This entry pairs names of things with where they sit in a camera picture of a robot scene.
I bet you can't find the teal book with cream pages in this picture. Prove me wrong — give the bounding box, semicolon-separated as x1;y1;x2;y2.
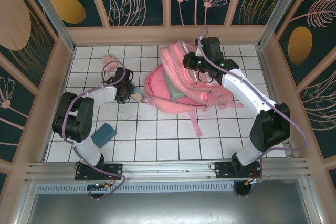
132;83;144;103

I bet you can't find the pink student backpack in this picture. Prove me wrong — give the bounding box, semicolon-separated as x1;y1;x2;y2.
144;40;246;137

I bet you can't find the mint green pencil case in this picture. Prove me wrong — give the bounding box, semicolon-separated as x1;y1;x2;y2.
164;70;185;101

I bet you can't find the dark teal pencil case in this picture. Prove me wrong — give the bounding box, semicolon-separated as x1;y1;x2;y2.
91;122;118;148

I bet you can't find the grey metal sheet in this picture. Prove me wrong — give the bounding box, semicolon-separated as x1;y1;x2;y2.
26;179;318;224

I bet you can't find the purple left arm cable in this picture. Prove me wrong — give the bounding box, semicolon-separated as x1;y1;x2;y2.
62;61;127;201

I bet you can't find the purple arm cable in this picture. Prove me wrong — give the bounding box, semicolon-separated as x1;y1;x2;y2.
196;27;308;198
62;61;127;201

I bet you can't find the aluminium frame post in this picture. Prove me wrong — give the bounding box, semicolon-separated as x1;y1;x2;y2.
20;0;76;53
258;0;300;49

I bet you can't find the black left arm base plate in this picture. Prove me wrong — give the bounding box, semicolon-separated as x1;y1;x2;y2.
75;163;124;182

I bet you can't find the aluminium mounting rail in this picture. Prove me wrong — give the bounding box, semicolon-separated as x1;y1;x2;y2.
25;157;312;183

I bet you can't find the perforated metal cable tray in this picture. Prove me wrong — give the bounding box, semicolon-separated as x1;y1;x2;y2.
35;182;302;196

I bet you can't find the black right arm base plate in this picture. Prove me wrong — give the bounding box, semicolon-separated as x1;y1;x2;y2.
214;161;263;180

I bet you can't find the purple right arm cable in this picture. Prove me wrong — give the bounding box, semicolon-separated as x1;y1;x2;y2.
196;27;308;198

